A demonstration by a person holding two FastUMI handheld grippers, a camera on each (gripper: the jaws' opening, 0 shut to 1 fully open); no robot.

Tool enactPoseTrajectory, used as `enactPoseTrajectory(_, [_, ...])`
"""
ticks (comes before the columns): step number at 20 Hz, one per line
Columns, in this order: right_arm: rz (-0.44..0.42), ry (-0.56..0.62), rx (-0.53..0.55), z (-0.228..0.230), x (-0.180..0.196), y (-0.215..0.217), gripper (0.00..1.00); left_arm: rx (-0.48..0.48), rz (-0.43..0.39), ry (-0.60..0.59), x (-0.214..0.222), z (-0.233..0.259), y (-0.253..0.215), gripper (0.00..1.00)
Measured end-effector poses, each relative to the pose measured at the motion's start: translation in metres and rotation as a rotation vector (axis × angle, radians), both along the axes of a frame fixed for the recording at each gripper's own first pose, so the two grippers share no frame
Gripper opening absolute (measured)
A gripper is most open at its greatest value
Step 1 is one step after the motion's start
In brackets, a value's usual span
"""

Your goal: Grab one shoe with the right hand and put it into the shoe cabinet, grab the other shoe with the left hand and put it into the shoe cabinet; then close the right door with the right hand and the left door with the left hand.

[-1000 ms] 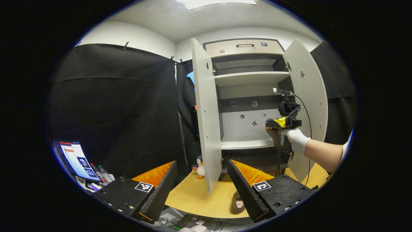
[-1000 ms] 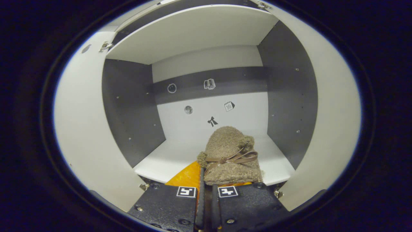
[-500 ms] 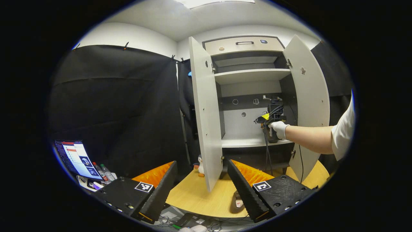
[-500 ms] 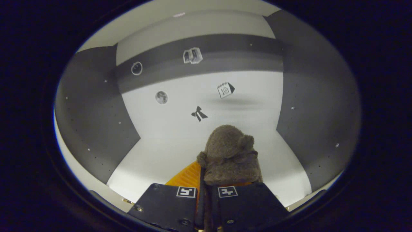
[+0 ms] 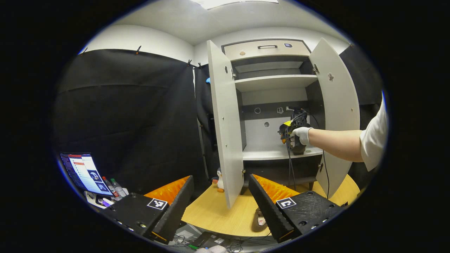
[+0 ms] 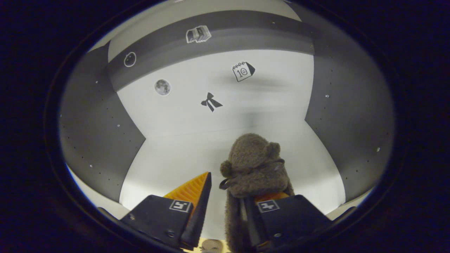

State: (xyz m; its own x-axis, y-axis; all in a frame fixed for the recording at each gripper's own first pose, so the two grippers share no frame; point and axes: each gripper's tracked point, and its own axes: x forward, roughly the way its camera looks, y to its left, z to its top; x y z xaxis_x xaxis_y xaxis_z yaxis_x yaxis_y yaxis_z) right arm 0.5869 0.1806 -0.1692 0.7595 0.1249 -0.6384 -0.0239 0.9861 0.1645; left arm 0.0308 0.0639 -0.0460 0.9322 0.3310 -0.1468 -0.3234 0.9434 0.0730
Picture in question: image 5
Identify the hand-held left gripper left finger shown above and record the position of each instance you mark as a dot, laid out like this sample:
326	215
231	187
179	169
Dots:
175	211

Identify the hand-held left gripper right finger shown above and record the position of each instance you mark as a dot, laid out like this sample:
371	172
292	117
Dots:
267	211

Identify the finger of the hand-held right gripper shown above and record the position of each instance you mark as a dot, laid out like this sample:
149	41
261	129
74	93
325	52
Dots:
283	133

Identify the brown shoe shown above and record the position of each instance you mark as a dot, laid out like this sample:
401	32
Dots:
259	221

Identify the grey shoe cabinet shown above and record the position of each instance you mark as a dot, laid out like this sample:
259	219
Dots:
260	137

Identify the grey shoe cabinet door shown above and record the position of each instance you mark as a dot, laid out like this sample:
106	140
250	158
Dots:
339	105
225	133

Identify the grey cabinet drawer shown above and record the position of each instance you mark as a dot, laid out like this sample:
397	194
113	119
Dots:
246	52

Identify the black electronic box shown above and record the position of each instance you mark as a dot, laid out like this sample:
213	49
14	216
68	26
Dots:
211	240

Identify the penguin plush toy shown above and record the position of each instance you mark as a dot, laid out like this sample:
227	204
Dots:
220	182

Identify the clear plastic bottle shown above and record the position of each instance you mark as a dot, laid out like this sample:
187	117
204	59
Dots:
119	188

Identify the red label plastic bottle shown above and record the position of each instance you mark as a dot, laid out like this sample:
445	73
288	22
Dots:
108	187

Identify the white T-shirt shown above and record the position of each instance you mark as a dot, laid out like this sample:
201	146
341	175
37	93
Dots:
374	137

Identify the white side table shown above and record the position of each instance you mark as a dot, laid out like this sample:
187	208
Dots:
94	199

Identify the laptop screen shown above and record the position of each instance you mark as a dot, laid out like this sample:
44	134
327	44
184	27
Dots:
84	172

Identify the black backdrop cloth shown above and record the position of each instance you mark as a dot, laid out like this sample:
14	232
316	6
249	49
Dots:
123	116

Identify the large ceiling light panel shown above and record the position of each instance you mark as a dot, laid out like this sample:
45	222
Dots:
225	3

